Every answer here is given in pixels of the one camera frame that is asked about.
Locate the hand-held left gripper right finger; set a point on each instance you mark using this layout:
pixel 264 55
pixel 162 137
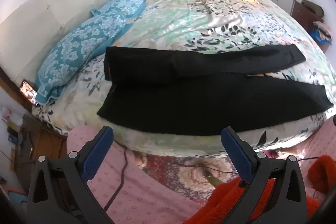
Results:
pixel 237 158

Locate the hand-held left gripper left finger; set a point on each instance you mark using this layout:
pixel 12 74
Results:
pixel 95 158

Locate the black pants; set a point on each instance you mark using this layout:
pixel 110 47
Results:
pixel 210 103

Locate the yellow-green object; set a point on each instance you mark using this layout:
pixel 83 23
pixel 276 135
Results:
pixel 214 179

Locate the red fuzzy garment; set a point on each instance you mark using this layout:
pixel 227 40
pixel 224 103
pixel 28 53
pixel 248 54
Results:
pixel 225 203

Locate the wooden nightstand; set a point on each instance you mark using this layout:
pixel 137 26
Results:
pixel 44 142

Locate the patterned rug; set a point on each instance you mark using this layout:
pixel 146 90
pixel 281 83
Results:
pixel 183 179

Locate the smartphone with lit screen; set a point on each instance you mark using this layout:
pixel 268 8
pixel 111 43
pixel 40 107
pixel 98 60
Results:
pixel 27 90

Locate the large blue floral pillow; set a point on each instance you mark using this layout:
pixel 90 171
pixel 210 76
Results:
pixel 73 48

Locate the cream headboard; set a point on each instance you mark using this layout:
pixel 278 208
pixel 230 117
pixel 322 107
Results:
pixel 39 22

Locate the floral bed sheet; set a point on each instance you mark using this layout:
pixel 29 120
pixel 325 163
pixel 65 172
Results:
pixel 183 19

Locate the pile of folded clothes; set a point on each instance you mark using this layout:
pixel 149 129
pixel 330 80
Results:
pixel 321 31

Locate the dark wooden dresser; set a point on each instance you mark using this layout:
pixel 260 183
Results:
pixel 302 14

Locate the small blue floral pillow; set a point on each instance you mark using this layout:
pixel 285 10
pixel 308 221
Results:
pixel 126 1

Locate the dark green bag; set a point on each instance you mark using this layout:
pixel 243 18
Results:
pixel 312 7

